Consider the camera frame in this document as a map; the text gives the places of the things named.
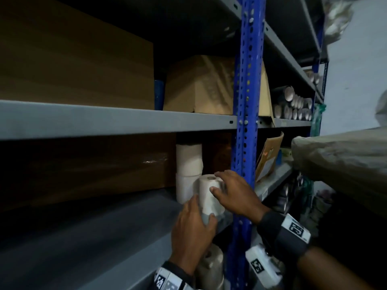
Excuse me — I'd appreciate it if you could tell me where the brown cardboard box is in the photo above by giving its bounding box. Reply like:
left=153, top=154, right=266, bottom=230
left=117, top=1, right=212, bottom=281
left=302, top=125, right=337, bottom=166
left=163, top=55, right=274, bottom=118
left=0, top=133, right=177, bottom=209
left=0, top=0, right=155, bottom=111

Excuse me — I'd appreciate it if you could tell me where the row of grey tube ends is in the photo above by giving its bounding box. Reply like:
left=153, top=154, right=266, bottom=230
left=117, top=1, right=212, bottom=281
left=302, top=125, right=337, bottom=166
left=272, top=85, right=314, bottom=121

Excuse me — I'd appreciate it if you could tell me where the white marker tag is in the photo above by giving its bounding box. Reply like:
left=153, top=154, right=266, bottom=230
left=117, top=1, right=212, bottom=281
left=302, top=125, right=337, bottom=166
left=154, top=267, right=193, bottom=290
left=281, top=213, right=311, bottom=244

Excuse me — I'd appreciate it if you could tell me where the row of white paper rolls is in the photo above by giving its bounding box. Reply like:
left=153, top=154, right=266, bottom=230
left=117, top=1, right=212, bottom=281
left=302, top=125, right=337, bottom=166
left=196, top=244, right=225, bottom=290

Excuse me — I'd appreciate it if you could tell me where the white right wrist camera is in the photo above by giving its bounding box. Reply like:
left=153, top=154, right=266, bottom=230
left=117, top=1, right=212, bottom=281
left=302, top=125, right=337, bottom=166
left=245, top=244, right=283, bottom=289

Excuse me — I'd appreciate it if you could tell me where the black left wristband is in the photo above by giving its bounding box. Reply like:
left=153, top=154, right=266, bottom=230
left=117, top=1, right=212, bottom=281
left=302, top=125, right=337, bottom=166
left=154, top=261, right=196, bottom=290

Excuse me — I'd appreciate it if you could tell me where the person's left hand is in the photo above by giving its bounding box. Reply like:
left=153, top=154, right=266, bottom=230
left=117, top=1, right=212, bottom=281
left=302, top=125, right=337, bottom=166
left=170, top=195, right=218, bottom=275

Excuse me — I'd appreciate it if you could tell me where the black wristband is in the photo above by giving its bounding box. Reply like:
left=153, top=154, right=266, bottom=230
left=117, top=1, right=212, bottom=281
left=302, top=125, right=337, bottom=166
left=154, top=261, right=196, bottom=290
left=257, top=210, right=311, bottom=260

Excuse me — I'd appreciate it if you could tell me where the stack of white paper rolls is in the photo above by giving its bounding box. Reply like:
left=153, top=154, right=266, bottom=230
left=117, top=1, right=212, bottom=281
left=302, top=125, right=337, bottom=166
left=176, top=144, right=203, bottom=205

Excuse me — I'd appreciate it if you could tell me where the black right wristband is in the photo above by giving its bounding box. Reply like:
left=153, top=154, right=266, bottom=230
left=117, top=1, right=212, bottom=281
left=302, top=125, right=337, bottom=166
left=257, top=210, right=311, bottom=260

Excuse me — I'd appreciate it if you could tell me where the white thermal paper roll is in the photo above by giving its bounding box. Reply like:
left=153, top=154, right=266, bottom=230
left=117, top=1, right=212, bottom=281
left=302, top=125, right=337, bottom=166
left=198, top=174, right=227, bottom=226

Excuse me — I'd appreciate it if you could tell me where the person's right hand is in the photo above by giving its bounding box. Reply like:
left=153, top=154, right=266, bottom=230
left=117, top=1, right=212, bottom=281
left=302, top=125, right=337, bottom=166
left=210, top=170, right=271, bottom=224

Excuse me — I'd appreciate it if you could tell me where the blue perforated rack post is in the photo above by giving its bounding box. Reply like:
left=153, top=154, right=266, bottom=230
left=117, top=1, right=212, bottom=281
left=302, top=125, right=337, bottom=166
left=154, top=80, right=165, bottom=111
left=225, top=0, right=266, bottom=290

